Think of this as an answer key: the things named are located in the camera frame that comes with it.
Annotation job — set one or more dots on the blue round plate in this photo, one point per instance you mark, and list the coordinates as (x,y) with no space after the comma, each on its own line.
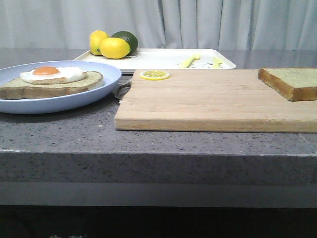
(110,73)

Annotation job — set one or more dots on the bread slice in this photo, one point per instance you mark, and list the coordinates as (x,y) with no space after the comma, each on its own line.
(19,89)
(294,84)

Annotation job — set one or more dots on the white rectangular tray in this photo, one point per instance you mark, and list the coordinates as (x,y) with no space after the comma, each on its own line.
(155,58)

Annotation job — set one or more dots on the lemon slice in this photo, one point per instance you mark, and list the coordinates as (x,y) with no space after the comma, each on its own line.
(154,75)

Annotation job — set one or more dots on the wooden cutting board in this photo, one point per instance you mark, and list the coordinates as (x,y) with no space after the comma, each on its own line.
(212,100)

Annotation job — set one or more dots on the yellow plastic spoon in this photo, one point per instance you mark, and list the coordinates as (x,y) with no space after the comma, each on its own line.
(186,63)

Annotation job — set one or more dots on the front yellow lemon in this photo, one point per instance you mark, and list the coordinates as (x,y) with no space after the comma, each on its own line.
(114,48)

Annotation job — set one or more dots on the yellow lemon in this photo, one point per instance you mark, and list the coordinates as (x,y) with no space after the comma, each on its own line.
(94,40)
(114,48)

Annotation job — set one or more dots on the green lime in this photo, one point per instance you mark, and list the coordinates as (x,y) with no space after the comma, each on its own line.
(130,38)

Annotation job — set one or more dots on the left yellow lemon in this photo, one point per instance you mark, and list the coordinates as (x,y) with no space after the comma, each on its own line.
(94,40)

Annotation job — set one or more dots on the fried egg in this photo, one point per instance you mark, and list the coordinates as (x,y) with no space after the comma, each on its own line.
(53,75)

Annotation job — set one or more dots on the grey curtain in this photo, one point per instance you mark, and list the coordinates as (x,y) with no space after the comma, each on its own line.
(215,24)

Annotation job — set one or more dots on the metal cutting board handle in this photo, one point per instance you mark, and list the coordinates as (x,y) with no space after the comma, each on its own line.
(122,90)

